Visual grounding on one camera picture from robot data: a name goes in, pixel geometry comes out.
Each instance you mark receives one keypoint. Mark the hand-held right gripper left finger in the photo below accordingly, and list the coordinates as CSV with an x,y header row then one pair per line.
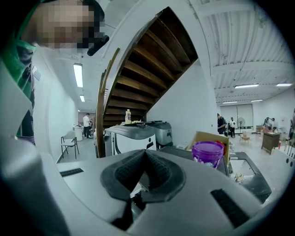
x,y
76,184

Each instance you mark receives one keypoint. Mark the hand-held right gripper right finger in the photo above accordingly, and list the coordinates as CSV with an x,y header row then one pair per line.
x,y
191,202

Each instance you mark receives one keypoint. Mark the cardboard box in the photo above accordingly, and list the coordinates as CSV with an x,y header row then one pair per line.
x,y
207,137

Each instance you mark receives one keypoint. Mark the grey folding chair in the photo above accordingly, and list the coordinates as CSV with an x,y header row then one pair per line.
x,y
69,143

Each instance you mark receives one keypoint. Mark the white round table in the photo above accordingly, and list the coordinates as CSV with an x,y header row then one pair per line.
x,y
78,133

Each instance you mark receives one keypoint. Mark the purple plastic bucket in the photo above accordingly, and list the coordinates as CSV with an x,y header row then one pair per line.
x,y
207,152

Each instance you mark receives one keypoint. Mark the small crumpled wrapper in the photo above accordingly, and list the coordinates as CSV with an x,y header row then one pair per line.
x,y
239,178

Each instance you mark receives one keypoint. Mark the white and black machine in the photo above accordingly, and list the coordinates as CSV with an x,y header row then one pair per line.
x,y
131,140

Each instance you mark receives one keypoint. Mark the small wooden chair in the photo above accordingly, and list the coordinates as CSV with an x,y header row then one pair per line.
x,y
244,138

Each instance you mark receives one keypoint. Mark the yellow bottle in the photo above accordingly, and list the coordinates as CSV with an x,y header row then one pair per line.
x,y
128,116

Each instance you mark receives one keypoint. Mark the short ceiling light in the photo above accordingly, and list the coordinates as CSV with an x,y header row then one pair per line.
x,y
82,98

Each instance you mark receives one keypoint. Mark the standing fan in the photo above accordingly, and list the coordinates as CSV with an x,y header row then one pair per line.
x,y
241,123

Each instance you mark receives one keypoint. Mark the long white counter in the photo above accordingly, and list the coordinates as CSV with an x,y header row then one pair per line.
x,y
282,163

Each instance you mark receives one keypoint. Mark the dark wooden cabinet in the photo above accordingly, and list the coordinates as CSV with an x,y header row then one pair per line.
x,y
270,141

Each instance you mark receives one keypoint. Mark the long ceiling light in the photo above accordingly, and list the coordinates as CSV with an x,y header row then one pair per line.
x,y
78,74

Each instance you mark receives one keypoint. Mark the ceiling light strip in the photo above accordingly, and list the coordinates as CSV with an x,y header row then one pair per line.
x,y
246,86

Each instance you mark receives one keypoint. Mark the wooden staircase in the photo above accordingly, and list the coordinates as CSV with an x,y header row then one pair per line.
x,y
149,76

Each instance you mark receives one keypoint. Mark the green and purple jersey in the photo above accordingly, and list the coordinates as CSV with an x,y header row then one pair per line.
x,y
16,66

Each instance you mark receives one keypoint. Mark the person's head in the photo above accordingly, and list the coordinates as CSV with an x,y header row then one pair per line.
x,y
62,23

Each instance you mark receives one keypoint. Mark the black head camera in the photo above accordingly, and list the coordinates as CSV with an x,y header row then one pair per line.
x,y
98,45

